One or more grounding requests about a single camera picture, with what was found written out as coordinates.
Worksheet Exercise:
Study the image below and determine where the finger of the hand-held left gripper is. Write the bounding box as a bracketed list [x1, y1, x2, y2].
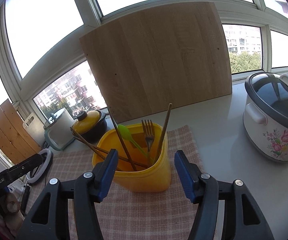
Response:
[5, 153, 47, 180]

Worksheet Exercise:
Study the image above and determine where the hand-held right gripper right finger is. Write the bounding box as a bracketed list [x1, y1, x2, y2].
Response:
[174, 150, 276, 240]

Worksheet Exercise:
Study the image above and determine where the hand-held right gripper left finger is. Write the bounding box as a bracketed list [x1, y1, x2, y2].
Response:
[16, 149, 119, 240]

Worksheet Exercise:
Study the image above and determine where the red-tipped wooden chopstick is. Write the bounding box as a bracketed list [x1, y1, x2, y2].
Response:
[157, 103, 173, 156]
[73, 136, 137, 167]
[70, 127, 148, 168]
[108, 110, 137, 171]

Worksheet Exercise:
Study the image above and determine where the yellow plastic container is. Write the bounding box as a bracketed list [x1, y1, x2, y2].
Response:
[92, 123, 172, 193]

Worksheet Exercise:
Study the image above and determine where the green plastic spoon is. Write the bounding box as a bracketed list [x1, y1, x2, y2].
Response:
[117, 124, 150, 167]

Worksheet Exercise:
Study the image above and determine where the metal fork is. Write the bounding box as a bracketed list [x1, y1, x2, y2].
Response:
[141, 119, 155, 156]

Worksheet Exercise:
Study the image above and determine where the person's left hand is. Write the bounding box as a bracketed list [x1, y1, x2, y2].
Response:
[0, 192, 26, 238]

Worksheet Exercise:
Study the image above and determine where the black tripod stand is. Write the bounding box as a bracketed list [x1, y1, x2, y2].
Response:
[21, 184, 31, 212]

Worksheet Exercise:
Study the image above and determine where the white cutting board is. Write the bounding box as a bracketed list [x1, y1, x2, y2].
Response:
[22, 112, 45, 151]

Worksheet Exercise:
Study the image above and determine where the wooden plank board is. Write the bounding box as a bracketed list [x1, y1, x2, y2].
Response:
[0, 98, 41, 166]

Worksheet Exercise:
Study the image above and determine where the pink plaid table cloth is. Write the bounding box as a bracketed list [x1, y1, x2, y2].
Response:
[21, 124, 221, 240]

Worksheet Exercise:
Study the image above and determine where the black clay pot yellow lid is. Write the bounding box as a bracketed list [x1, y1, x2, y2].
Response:
[71, 109, 108, 142]

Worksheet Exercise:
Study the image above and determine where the white floral rice cooker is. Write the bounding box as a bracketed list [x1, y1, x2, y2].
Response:
[242, 72, 288, 163]

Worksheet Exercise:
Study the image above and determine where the large light wood board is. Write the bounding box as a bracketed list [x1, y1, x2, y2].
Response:
[79, 1, 233, 123]

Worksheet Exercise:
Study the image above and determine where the white ring light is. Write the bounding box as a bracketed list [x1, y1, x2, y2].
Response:
[26, 148, 53, 186]

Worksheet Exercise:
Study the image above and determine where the white electric pot teal handle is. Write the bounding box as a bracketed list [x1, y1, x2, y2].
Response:
[43, 107, 75, 152]

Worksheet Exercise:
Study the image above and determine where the white window frame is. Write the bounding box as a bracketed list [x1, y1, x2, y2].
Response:
[0, 0, 288, 135]

